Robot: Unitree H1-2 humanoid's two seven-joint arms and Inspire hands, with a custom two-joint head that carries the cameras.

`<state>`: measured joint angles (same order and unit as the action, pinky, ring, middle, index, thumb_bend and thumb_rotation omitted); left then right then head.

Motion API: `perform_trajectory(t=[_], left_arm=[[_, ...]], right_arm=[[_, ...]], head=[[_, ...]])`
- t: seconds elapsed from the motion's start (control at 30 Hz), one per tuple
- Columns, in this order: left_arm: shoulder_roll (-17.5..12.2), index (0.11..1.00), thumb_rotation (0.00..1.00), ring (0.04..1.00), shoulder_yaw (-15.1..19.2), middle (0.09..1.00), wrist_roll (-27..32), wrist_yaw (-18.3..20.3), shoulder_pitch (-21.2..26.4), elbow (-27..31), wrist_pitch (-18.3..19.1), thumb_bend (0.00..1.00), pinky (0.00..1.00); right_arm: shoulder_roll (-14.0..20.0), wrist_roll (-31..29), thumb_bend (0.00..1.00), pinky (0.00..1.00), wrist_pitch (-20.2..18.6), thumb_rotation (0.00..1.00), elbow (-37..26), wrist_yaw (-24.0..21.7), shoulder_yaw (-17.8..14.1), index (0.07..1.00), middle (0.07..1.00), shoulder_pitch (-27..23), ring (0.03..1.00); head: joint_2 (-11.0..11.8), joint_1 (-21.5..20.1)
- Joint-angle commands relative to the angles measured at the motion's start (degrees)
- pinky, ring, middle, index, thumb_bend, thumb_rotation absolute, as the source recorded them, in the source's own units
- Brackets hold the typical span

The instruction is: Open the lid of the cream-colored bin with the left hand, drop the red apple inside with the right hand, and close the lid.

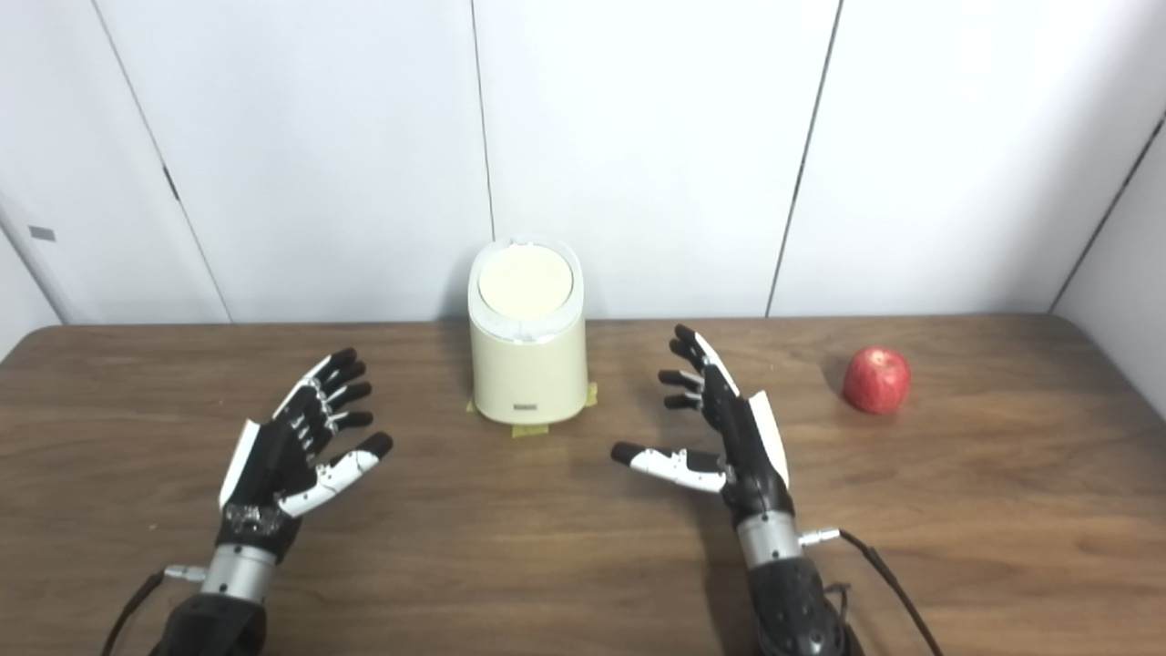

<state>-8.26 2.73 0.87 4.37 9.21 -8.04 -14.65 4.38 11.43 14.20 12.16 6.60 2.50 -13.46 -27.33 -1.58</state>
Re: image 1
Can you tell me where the cream-colored bin body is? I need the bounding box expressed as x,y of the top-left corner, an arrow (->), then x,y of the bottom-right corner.
467,237 -> 588,425

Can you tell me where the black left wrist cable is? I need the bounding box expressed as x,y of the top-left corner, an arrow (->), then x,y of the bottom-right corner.
100,565 -> 209,656

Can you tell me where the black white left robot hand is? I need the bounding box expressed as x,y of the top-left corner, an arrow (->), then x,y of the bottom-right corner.
219,347 -> 394,561

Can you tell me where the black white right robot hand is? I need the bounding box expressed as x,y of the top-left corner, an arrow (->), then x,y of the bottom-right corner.
610,324 -> 795,529

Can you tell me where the red apple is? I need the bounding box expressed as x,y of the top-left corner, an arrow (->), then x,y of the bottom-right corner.
843,346 -> 912,415

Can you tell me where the cream round bin lid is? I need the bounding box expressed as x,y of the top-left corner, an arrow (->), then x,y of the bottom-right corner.
477,243 -> 575,322

